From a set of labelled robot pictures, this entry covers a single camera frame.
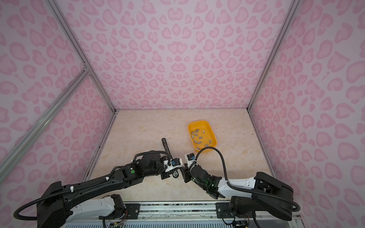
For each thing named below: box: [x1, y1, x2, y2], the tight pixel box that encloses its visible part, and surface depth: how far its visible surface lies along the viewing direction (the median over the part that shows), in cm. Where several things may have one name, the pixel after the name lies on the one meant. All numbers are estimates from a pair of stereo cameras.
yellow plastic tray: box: [187, 120, 218, 153], surface depth 106 cm
